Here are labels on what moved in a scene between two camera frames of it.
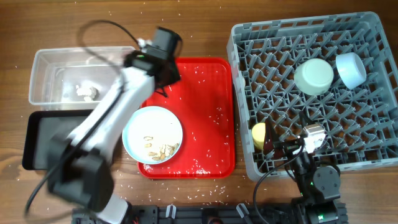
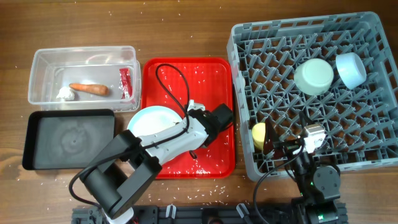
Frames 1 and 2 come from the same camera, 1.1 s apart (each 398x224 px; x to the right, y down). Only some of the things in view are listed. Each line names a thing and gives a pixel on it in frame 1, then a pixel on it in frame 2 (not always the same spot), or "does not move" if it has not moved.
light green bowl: x=313 y=76 does not move
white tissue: x=90 y=94 to x=66 y=93
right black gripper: x=288 y=145 does not move
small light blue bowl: x=351 y=69 does not move
